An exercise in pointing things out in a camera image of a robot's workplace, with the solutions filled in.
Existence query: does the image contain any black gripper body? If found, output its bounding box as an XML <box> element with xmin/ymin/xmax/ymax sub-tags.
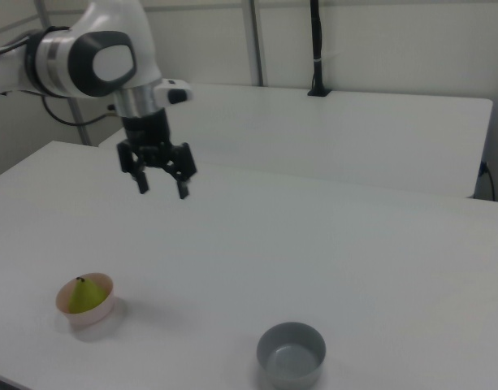
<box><xmin>122</xmin><ymin>107</ymin><xmax>174</xmax><ymax>168</ymax></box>

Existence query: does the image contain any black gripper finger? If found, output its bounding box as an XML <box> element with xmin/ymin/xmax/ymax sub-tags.
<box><xmin>116</xmin><ymin>139</ymin><xmax>152</xmax><ymax>195</ymax></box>
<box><xmin>162</xmin><ymin>141</ymin><xmax>198</xmax><ymax>201</ymax></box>

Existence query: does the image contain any yellow-green bowl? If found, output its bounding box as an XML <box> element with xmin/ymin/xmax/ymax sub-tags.
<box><xmin>67</xmin><ymin>276</ymin><xmax>108</xmax><ymax>314</ymax></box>

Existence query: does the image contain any pink plastic bowl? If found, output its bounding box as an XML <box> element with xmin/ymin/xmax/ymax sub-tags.
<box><xmin>54</xmin><ymin>272</ymin><xmax>115</xmax><ymax>331</ymax></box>

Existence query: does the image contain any grey plastic bowl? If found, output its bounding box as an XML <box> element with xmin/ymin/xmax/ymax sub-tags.
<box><xmin>256</xmin><ymin>321</ymin><xmax>327</xmax><ymax>390</ymax></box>

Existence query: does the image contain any black pole with clamp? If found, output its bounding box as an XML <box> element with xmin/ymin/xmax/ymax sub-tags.
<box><xmin>306</xmin><ymin>0</ymin><xmax>331</xmax><ymax>98</ymax></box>

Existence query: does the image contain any aluminium frame post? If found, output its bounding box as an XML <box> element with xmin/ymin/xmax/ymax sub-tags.
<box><xmin>239</xmin><ymin>0</ymin><xmax>271</xmax><ymax>87</ymax></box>
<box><xmin>67</xmin><ymin>96</ymin><xmax>92</xmax><ymax>146</ymax></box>

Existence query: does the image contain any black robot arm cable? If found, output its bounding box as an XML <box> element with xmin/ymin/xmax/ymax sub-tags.
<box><xmin>40</xmin><ymin>94</ymin><xmax>126</xmax><ymax>127</ymax></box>

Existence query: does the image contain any black cable beside table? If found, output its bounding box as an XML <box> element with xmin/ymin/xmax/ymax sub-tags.
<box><xmin>479</xmin><ymin>161</ymin><xmax>498</xmax><ymax>201</ymax></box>

